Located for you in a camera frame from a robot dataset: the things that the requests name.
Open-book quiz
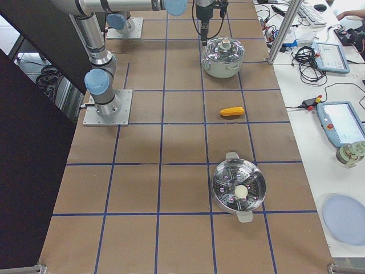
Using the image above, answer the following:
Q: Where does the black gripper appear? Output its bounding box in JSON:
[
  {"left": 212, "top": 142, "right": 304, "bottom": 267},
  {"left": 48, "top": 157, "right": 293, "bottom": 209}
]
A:
[{"left": 195, "top": 0, "right": 214, "bottom": 46}]

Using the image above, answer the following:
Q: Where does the glass pot lid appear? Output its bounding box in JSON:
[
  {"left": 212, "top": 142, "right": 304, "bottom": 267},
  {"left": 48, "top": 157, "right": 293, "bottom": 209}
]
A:
[{"left": 204, "top": 37, "right": 245, "bottom": 63}]

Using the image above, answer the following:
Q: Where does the white cooking pot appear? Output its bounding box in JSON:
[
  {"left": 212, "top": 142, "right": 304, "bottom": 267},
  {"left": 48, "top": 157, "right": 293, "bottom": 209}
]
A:
[{"left": 201, "top": 37, "right": 245, "bottom": 79}]

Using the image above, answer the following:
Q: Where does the yellow corn cob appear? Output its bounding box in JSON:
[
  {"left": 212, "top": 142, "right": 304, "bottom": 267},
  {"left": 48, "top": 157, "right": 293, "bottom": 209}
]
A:
[{"left": 219, "top": 106, "right": 245, "bottom": 117}]

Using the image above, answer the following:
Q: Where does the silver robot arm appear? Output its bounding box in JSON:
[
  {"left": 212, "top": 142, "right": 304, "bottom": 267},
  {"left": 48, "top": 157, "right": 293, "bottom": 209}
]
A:
[
  {"left": 54, "top": 1, "right": 187, "bottom": 126},
  {"left": 106, "top": 11, "right": 135, "bottom": 34}
]

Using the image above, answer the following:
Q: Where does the steel steamer pot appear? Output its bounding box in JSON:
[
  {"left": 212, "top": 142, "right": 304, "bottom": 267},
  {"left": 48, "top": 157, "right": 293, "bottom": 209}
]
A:
[{"left": 210, "top": 152, "right": 266, "bottom": 223}]

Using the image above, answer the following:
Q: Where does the person hand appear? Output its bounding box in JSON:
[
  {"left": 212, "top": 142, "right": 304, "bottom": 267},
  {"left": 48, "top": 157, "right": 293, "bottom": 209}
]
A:
[{"left": 336, "top": 9, "right": 365, "bottom": 21}]

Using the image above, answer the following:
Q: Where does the white keyboard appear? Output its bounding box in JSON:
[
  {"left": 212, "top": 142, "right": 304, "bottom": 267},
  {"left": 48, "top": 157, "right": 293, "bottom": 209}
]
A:
[{"left": 298, "top": 2, "right": 327, "bottom": 28}]

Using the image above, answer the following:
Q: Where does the black computer mouse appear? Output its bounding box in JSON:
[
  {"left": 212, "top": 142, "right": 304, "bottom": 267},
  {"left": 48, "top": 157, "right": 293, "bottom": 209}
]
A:
[{"left": 313, "top": 4, "right": 327, "bottom": 12}]

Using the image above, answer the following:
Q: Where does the far blue teach pendant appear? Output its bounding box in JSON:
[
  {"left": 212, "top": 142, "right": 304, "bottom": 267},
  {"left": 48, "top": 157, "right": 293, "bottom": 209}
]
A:
[{"left": 311, "top": 42, "right": 350, "bottom": 74}]

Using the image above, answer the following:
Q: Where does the blue teach pendant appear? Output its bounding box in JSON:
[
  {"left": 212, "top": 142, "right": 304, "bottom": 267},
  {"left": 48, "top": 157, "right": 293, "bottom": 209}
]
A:
[
  {"left": 317, "top": 101, "right": 364, "bottom": 148},
  {"left": 311, "top": 42, "right": 350, "bottom": 74}
]

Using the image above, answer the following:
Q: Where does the black power adapter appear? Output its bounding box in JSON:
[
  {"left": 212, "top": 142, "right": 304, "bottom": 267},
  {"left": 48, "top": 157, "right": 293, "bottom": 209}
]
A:
[{"left": 297, "top": 98, "right": 318, "bottom": 110}]

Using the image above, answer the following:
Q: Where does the white round bun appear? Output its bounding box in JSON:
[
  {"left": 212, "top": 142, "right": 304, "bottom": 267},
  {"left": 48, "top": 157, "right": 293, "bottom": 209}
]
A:
[{"left": 234, "top": 185, "right": 248, "bottom": 199}]

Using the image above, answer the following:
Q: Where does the near blue teach pendant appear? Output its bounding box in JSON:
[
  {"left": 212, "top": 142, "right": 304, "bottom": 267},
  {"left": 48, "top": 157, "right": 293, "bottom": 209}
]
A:
[{"left": 317, "top": 101, "right": 364, "bottom": 148}]

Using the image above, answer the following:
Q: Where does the glass jar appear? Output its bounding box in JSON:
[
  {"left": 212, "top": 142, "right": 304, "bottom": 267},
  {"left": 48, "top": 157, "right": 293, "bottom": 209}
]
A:
[{"left": 336, "top": 141, "right": 364, "bottom": 168}]

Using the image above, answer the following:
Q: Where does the blue round plate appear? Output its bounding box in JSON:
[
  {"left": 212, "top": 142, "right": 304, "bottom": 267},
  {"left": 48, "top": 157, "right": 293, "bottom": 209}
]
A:
[{"left": 322, "top": 195, "right": 364, "bottom": 246}]

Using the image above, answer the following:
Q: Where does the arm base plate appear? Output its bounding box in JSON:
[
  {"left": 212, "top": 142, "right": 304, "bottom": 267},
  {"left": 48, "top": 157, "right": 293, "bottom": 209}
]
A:
[
  {"left": 107, "top": 14, "right": 143, "bottom": 40},
  {"left": 83, "top": 90, "right": 133, "bottom": 126}
]

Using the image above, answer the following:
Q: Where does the aluminium frame post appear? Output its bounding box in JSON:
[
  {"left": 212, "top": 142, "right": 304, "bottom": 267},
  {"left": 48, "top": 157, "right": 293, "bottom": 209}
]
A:
[{"left": 267, "top": 0, "right": 301, "bottom": 65}]

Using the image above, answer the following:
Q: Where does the black cable bundle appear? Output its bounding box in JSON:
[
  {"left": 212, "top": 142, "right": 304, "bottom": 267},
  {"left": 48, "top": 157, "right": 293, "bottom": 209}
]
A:
[{"left": 291, "top": 45, "right": 327, "bottom": 85}]

